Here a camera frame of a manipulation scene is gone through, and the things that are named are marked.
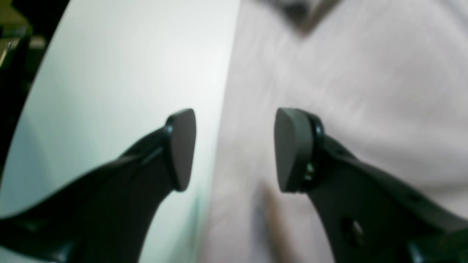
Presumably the mauve t-shirt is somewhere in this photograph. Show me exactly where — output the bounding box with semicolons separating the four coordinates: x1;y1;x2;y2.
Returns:
198;0;468;263

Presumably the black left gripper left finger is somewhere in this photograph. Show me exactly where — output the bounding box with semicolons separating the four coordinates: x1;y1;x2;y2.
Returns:
0;108;197;263

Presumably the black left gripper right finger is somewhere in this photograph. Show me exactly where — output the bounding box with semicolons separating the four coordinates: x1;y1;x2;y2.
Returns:
274;108;468;263

